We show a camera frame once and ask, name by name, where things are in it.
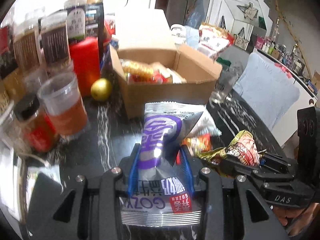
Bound silver purple snack bag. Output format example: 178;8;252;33
121;101;204;228

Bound green red snack packet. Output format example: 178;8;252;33
196;130;263;167

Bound gold rectangular box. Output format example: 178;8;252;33
165;68;187;83

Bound packaged waffle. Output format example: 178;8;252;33
119;59;155;77

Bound person's right hand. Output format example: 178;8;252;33
273;203;319;237

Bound white patterned snack bag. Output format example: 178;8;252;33
187;109;222;138

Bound clear jar orange contents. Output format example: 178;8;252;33
37;72;88;140

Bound brown cardboard box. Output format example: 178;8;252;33
108;9;223;119

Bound clear glass mug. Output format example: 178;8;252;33
209;61;244;104

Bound black lid red jar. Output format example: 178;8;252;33
14;93;59;153

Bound red white snack bag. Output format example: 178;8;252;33
197;23;235;60

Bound red canister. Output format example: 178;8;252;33
69;37;100;97

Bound white kettle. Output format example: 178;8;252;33
170;24;186;45

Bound black coffee bag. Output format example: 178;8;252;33
85;2;104;38

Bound red label tall jar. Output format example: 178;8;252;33
0;25;18;80

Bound dark label tall jar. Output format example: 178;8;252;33
40;10;69;66

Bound white refrigerator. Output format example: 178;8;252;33
103;0;156;14

